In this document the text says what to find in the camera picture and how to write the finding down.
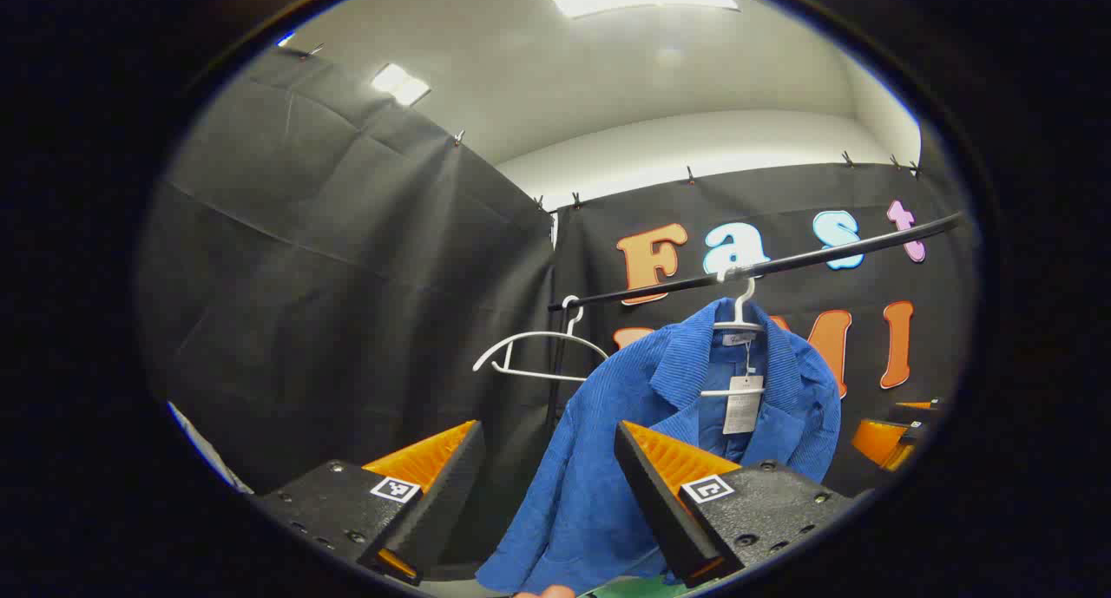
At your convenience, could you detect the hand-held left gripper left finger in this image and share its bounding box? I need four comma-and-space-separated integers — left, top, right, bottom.
259, 419, 487, 587

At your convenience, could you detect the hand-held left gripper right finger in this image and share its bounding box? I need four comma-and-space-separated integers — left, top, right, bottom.
613, 419, 858, 588

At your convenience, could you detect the blue corduroy jacket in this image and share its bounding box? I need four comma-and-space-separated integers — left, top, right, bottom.
475, 298, 843, 595

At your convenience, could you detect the white plastic clothes hanger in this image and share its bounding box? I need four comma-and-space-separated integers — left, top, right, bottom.
472, 295, 610, 384
700, 266, 768, 399

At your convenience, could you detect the black metal clothes rack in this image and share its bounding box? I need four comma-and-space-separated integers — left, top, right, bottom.
545, 213, 964, 430

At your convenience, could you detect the small ceiling light panel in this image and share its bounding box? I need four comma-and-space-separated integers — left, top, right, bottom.
371, 62, 431, 107

